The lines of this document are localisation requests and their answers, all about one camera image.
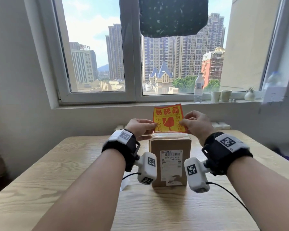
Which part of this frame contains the person's right hand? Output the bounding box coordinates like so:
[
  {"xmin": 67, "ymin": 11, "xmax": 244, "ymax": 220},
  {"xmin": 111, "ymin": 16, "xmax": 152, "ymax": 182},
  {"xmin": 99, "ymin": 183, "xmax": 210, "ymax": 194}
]
[{"xmin": 179, "ymin": 111, "xmax": 216, "ymax": 146}]

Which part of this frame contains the person's left hand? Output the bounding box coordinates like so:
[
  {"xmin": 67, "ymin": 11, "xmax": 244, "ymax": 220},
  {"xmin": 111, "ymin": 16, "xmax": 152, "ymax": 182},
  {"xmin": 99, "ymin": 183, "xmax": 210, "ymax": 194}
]
[{"xmin": 125, "ymin": 118, "xmax": 157, "ymax": 142}]

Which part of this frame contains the red and yellow sticker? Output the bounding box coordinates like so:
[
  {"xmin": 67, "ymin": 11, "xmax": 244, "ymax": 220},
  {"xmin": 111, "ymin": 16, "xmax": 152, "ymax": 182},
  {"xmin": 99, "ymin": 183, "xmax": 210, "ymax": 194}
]
[{"xmin": 153, "ymin": 104, "xmax": 190, "ymax": 134}]

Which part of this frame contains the person's left forearm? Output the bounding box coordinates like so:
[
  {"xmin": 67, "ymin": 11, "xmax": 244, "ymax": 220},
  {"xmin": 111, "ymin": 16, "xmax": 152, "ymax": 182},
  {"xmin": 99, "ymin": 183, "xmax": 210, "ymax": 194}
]
[{"xmin": 32, "ymin": 149, "xmax": 126, "ymax": 231}]

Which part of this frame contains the person's right forearm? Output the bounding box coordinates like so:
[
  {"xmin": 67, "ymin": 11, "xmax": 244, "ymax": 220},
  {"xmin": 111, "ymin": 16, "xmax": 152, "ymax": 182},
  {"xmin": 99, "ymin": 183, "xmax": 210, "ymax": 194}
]
[{"xmin": 226, "ymin": 156, "xmax": 289, "ymax": 231}]

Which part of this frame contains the brown cardboard parcel box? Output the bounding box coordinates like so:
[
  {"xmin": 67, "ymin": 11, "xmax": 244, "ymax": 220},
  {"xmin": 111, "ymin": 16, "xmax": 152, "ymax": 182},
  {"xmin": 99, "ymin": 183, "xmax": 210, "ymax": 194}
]
[{"xmin": 149, "ymin": 133, "xmax": 192, "ymax": 188}]

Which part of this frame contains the white power strip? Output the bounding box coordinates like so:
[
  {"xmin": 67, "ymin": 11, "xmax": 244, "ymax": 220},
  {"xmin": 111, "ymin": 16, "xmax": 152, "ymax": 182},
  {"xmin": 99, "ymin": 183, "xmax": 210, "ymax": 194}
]
[{"xmin": 211, "ymin": 122, "xmax": 231, "ymax": 130}]

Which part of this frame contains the clear plastic water bottle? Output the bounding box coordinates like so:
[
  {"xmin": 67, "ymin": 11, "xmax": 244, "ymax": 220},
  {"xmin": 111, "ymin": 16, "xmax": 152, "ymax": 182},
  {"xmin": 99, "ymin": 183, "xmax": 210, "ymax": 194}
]
[{"xmin": 194, "ymin": 73, "xmax": 205, "ymax": 103}]

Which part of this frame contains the white sticker backing paper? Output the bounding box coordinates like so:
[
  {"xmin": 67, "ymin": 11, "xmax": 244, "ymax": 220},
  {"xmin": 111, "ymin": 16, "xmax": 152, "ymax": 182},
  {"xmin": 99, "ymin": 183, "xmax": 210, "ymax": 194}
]
[{"xmin": 119, "ymin": 177, "xmax": 131, "ymax": 192}]

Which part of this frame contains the small white plant vase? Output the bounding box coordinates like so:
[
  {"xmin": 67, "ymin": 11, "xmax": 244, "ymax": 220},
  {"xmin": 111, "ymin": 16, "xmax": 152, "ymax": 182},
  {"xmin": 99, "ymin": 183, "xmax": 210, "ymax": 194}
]
[{"xmin": 244, "ymin": 87, "xmax": 256, "ymax": 102}]

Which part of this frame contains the white paper sheet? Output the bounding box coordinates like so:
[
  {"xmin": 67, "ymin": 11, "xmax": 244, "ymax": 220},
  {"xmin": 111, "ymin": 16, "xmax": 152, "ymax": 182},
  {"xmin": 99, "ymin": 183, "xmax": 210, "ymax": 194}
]
[{"xmin": 262, "ymin": 87, "xmax": 287, "ymax": 104}]

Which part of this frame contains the blurred clear plastic bottle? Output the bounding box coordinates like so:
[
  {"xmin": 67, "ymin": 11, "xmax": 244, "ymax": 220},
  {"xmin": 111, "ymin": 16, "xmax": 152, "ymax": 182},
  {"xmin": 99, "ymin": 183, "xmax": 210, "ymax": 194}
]
[{"xmin": 261, "ymin": 71, "xmax": 287, "ymax": 102}]

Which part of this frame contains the dark speckled cushion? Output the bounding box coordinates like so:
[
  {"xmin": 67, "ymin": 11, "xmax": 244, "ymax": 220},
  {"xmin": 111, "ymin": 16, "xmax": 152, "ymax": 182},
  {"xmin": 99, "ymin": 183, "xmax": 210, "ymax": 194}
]
[{"xmin": 138, "ymin": 0, "xmax": 209, "ymax": 38}]

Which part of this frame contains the black left wrist strap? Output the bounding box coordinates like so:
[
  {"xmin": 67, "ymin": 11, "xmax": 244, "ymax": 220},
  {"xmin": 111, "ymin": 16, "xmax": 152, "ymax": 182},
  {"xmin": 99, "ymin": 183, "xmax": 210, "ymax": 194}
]
[{"xmin": 102, "ymin": 129, "xmax": 141, "ymax": 172}]

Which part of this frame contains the black wrist strap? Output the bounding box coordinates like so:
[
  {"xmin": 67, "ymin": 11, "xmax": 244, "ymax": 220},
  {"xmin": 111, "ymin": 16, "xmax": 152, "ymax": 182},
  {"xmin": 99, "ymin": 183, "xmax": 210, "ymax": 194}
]
[
  {"xmin": 201, "ymin": 132, "xmax": 253, "ymax": 176},
  {"xmin": 102, "ymin": 129, "xmax": 141, "ymax": 172}
]

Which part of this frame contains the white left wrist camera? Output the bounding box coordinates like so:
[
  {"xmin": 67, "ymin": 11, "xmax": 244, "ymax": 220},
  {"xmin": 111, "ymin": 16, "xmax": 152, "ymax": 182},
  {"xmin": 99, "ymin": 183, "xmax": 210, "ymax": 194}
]
[{"xmin": 135, "ymin": 151, "xmax": 158, "ymax": 186}]

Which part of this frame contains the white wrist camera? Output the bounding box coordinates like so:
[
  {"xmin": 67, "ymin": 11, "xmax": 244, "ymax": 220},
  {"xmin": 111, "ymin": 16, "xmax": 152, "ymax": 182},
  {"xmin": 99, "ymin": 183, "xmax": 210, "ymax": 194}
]
[
  {"xmin": 135, "ymin": 151, "xmax": 158, "ymax": 186},
  {"xmin": 184, "ymin": 157, "xmax": 210, "ymax": 193}
]

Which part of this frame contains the black left camera cable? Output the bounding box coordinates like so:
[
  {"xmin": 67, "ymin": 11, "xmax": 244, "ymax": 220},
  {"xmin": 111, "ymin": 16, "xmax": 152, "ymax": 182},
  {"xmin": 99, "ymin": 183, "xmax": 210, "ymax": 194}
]
[{"xmin": 122, "ymin": 172, "xmax": 141, "ymax": 181}]

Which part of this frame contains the black camera cable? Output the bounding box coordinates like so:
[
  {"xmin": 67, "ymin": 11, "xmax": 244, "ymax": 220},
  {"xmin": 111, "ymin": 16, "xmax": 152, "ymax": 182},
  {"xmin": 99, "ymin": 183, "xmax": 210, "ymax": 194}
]
[
  {"xmin": 207, "ymin": 181, "xmax": 250, "ymax": 212},
  {"xmin": 122, "ymin": 172, "xmax": 141, "ymax": 181}
]

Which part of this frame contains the black right wrist strap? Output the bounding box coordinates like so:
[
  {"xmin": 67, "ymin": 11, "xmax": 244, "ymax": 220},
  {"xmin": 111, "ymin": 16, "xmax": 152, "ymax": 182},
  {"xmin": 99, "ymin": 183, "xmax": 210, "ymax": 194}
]
[{"xmin": 201, "ymin": 132, "xmax": 253, "ymax": 176}]

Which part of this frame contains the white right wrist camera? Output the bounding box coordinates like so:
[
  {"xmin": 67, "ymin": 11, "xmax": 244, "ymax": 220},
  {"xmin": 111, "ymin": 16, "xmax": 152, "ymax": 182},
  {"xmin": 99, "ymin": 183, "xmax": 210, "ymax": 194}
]
[{"xmin": 184, "ymin": 157, "xmax": 210, "ymax": 193}]

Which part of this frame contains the white window frame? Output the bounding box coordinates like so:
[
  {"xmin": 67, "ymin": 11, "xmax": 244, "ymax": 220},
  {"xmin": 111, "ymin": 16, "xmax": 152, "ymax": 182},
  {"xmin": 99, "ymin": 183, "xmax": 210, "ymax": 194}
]
[{"xmin": 36, "ymin": 0, "xmax": 289, "ymax": 105}]

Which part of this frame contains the black right camera cable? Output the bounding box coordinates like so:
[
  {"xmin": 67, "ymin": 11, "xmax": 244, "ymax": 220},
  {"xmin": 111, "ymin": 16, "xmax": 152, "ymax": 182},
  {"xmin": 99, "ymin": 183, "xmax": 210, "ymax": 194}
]
[{"xmin": 207, "ymin": 181, "xmax": 250, "ymax": 212}]

